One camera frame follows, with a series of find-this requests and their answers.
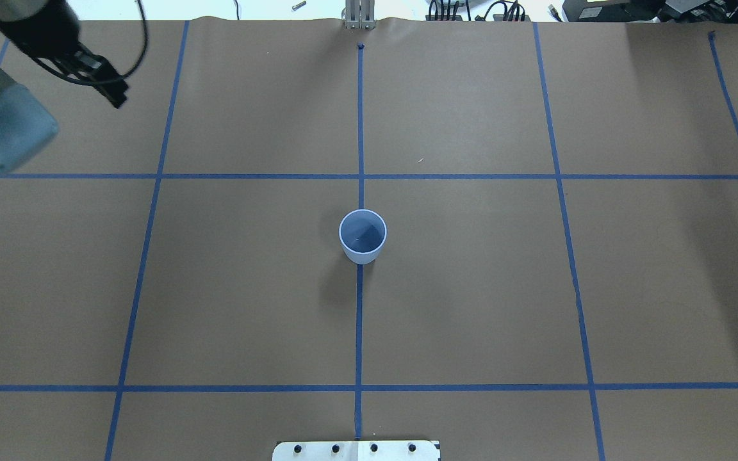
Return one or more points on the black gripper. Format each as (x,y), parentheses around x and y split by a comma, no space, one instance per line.
(41,30)

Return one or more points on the light blue cup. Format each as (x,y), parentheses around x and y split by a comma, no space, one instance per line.
(362,234)

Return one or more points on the black orange terminal strip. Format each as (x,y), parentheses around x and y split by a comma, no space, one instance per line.
(477,11)

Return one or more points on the black monitor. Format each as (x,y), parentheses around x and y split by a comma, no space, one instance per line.
(725,12)

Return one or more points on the aluminium frame post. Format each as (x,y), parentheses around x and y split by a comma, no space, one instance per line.
(359,14)

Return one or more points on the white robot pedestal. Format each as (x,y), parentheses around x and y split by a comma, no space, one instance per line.
(358,450)

